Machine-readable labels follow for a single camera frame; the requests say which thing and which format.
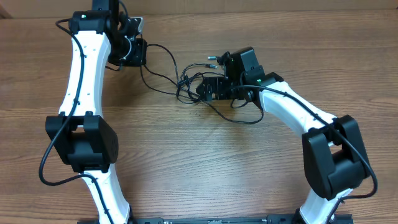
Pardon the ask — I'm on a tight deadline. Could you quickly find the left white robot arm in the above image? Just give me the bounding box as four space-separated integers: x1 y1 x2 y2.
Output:
39 0 147 223

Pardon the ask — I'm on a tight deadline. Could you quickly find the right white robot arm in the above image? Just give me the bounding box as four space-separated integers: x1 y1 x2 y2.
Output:
196 47 377 223

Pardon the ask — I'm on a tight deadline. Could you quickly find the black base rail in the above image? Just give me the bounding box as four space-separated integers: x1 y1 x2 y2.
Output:
77 211 354 224

